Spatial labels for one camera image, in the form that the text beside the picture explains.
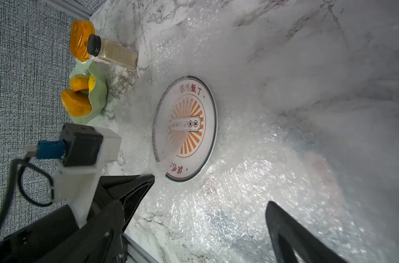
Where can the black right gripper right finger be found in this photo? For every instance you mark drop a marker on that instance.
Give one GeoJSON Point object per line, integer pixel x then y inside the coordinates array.
{"type": "Point", "coordinates": [289, 238]}

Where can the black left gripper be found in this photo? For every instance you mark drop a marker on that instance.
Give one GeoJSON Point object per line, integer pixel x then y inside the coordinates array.
{"type": "Point", "coordinates": [34, 241]}

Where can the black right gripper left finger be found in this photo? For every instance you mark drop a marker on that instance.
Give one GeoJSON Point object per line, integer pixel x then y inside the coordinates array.
{"type": "Point", "coordinates": [99, 241]}

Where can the clear bubble wrap sheet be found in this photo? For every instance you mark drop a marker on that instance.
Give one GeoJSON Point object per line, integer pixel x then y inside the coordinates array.
{"type": "Point", "coordinates": [307, 94]}

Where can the large orange bread loaf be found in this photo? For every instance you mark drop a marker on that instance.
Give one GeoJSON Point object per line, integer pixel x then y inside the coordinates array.
{"type": "Point", "coordinates": [77, 104]}

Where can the small orange bread roll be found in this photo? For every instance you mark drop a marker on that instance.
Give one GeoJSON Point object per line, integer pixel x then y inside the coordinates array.
{"type": "Point", "coordinates": [80, 83]}

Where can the light green scalloped plate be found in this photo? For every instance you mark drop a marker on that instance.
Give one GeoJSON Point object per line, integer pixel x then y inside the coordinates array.
{"type": "Point", "coordinates": [98, 96]}

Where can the black capped spice jar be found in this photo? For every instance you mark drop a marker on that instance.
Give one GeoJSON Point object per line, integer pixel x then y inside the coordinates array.
{"type": "Point", "coordinates": [109, 52]}

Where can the orange lidded cup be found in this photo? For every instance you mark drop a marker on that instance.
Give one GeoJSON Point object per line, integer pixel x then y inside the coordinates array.
{"type": "Point", "coordinates": [80, 33]}

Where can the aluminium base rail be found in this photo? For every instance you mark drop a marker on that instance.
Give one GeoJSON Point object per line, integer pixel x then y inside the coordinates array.
{"type": "Point", "coordinates": [133, 253]}

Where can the aluminium cage frame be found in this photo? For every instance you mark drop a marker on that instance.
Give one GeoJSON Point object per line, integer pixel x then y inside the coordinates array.
{"type": "Point", "coordinates": [81, 9]}

